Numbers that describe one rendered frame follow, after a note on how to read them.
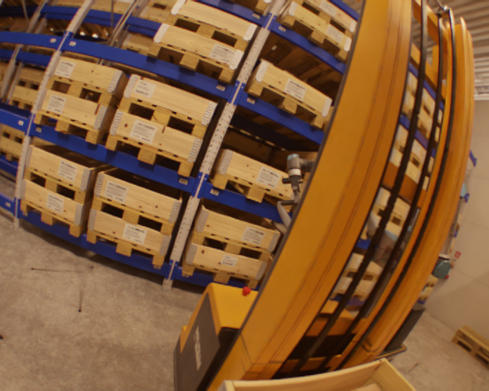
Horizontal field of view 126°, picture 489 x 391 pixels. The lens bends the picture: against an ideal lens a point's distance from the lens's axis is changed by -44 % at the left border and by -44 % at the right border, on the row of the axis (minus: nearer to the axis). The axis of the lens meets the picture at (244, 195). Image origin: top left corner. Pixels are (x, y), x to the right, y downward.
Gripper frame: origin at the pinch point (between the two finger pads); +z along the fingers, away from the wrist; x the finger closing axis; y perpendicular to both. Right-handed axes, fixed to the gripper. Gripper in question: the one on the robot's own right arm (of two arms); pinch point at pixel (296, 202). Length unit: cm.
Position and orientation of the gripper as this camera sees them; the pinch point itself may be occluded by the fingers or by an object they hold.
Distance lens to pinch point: 146.6
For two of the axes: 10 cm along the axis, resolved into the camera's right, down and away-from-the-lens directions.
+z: -0.1, 9.4, -3.4
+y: 9.5, -1.0, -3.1
